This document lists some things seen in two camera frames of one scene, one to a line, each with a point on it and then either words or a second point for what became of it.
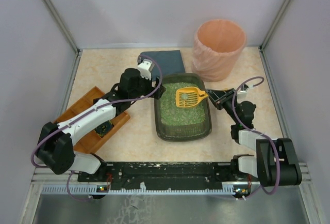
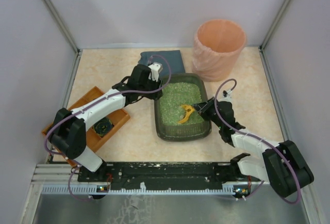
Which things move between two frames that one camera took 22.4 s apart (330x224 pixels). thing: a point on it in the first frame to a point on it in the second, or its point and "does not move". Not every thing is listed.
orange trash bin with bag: (217, 45) does not move
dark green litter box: (175, 123) does not move
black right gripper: (221, 100) to (206, 108)
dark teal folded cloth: (169, 62) does not move
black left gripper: (158, 90) does not move
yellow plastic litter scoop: (188, 97) to (189, 109)
